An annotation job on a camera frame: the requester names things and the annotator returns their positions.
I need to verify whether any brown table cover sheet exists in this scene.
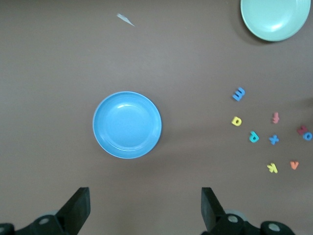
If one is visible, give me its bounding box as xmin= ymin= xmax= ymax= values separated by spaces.
xmin=0 ymin=0 xmax=313 ymax=235

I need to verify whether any white paper scrap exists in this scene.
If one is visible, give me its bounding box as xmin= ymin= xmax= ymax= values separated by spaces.
xmin=116 ymin=13 xmax=135 ymax=27

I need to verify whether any pale green plate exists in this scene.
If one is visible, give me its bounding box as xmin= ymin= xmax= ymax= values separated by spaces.
xmin=240 ymin=0 xmax=311 ymax=42

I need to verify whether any blue plate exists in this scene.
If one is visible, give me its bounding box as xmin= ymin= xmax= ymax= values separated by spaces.
xmin=92 ymin=91 xmax=162 ymax=159

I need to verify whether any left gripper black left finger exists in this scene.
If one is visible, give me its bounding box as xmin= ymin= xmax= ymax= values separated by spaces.
xmin=0 ymin=187 xmax=91 ymax=235

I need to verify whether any blue foam letter E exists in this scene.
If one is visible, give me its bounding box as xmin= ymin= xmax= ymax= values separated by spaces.
xmin=231 ymin=87 xmax=246 ymax=102

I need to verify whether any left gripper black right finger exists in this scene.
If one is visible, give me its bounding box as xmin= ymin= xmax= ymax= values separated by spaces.
xmin=201 ymin=187 xmax=298 ymax=235

